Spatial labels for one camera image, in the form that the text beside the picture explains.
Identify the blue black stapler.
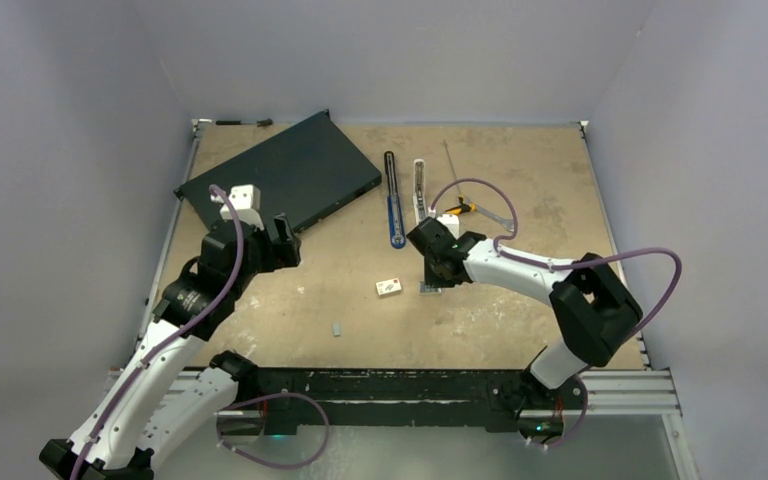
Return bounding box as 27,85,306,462
384,151,406,249

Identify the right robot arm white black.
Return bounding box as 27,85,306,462
407,218,643,407

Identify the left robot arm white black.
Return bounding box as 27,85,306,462
39,214,301,479

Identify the silver open-end wrench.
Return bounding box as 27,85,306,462
475,205,515,232

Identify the yellow black T-handle hex key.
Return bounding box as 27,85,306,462
442,140,475,216

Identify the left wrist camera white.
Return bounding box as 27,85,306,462
220,184,264,229

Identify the dark network switch box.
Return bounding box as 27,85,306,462
175,110,382,233

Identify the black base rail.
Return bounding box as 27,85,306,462
195,366,587,435

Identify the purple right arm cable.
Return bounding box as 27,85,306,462
428,178,683,452

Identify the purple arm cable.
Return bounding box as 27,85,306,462
428,178,683,452
69,184,331,480

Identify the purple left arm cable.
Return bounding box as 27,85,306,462
69,184,331,480

